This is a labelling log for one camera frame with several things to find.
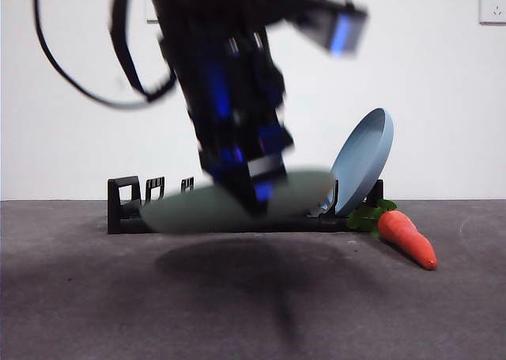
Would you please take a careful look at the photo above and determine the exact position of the blue plate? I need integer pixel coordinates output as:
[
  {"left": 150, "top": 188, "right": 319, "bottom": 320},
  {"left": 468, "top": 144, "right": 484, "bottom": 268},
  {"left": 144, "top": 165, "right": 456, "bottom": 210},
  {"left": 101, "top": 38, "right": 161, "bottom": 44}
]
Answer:
[{"left": 323, "top": 107, "right": 395, "bottom": 218}]

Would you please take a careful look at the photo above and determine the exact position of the black plate rack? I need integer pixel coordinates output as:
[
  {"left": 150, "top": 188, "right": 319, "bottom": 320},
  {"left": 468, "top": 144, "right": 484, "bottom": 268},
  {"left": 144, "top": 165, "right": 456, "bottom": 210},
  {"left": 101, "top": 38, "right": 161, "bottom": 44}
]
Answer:
[{"left": 107, "top": 175, "right": 385, "bottom": 235}]

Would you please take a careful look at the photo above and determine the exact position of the orange carrot with green leaves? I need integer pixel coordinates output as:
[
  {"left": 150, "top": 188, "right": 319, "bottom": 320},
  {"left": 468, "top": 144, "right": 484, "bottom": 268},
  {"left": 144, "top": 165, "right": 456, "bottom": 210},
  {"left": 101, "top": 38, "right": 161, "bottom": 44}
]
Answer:
[{"left": 346, "top": 198, "right": 439, "bottom": 271}]

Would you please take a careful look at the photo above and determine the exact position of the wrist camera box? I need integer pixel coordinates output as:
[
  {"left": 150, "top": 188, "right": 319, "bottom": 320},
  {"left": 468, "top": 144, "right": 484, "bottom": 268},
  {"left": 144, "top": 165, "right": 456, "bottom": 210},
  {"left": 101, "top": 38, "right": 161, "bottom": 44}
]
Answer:
[{"left": 292, "top": 0, "right": 369, "bottom": 60}]

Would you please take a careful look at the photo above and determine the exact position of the black cable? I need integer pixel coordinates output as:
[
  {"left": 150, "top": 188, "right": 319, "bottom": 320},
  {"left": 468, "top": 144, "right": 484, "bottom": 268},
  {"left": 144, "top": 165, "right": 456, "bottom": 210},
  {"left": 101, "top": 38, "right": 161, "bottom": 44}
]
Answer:
[{"left": 32, "top": 0, "right": 177, "bottom": 110}]

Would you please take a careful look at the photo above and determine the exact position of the green plate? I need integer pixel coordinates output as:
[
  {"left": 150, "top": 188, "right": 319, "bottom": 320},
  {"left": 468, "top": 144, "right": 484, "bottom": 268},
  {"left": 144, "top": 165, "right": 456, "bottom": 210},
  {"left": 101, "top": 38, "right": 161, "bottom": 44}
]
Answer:
[{"left": 140, "top": 169, "right": 337, "bottom": 234}]

